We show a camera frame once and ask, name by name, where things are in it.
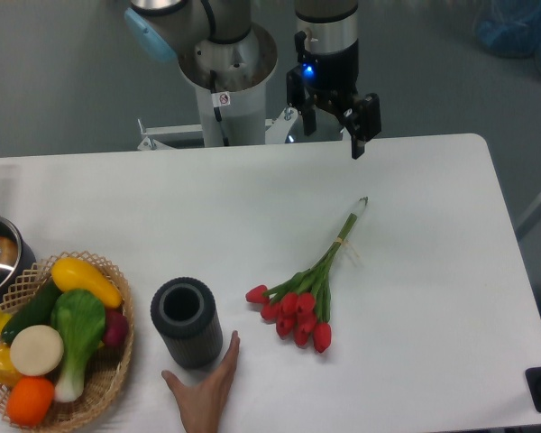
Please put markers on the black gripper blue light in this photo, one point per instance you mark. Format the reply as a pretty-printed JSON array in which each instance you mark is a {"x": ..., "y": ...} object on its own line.
[{"x": 328, "y": 81}]

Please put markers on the yellow squash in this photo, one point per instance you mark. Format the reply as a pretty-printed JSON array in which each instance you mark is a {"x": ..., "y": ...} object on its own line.
[{"x": 71, "y": 273}]

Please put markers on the woven wicker basket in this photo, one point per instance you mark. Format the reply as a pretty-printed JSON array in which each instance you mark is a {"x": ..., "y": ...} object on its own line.
[{"x": 106, "y": 370}]

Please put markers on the red tulip bouquet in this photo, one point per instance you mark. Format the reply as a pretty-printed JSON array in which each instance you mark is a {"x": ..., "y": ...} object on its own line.
[{"x": 300, "y": 307}]

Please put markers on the dark grey ribbed vase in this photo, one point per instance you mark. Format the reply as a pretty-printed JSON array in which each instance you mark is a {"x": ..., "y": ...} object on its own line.
[{"x": 183, "y": 311}]

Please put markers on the dark red radish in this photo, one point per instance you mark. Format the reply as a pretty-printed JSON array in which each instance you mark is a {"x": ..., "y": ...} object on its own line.
[{"x": 116, "y": 328}]

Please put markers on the orange fruit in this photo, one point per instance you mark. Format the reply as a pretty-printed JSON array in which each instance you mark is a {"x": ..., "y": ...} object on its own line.
[{"x": 29, "y": 401}]

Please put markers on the dark green cucumber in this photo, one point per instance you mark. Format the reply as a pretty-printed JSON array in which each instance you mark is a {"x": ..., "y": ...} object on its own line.
[{"x": 36, "y": 311}]

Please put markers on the green bok choy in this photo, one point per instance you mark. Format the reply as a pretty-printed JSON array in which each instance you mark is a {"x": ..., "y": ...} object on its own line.
[{"x": 79, "y": 317}]

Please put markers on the round beige bun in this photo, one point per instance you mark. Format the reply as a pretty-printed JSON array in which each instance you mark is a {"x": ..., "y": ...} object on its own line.
[{"x": 36, "y": 350}]

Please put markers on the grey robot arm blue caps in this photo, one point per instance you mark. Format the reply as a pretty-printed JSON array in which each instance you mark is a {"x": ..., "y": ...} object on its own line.
[{"x": 167, "y": 29}]

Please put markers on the blue plastic bags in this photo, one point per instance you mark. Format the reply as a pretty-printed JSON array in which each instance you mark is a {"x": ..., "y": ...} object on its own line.
[{"x": 510, "y": 29}]

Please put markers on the yellow bell pepper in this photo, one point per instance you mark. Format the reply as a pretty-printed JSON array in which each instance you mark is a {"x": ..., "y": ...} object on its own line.
[{"x": 9, "y": 375}]

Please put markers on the bare human hand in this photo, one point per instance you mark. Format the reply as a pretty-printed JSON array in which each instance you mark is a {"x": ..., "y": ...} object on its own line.
[{"x": 201, "y": 406}]

